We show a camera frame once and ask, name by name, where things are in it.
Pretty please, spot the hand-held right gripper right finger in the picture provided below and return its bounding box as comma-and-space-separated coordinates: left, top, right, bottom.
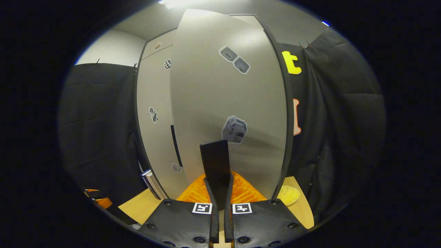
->
224, 172, 307, 248

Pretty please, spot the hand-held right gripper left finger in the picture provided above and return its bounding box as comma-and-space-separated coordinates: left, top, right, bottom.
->
140, 174, 220, 248

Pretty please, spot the black door handle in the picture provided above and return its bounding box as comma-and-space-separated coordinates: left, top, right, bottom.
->
171, 125, 183, 167
200, 139, 231, 210

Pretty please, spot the white cabinet drawer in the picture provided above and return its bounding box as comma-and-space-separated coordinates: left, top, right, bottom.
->
141, 29, 178, 61

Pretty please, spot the pale yellow cloth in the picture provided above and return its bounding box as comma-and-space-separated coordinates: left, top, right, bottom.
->
277, 185, 301, 206

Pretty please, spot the black backdrop cloth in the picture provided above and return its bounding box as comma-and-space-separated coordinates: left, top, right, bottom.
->
59, 29, 386, 223

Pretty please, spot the long ceiling light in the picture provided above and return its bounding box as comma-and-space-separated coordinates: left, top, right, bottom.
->
158, 0, 193, 9

